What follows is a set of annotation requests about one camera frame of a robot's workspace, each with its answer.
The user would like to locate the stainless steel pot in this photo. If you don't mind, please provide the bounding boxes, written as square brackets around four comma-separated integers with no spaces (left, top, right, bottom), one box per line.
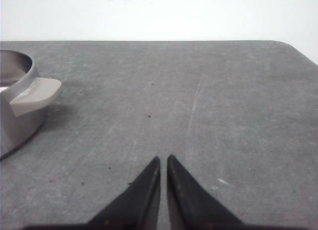
[0,50,62,157]

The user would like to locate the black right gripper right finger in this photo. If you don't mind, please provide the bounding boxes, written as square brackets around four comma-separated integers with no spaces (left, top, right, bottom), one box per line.
[167,154,244,230]

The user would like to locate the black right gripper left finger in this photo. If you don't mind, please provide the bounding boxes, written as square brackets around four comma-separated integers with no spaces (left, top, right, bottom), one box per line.
[88,156,160,230]

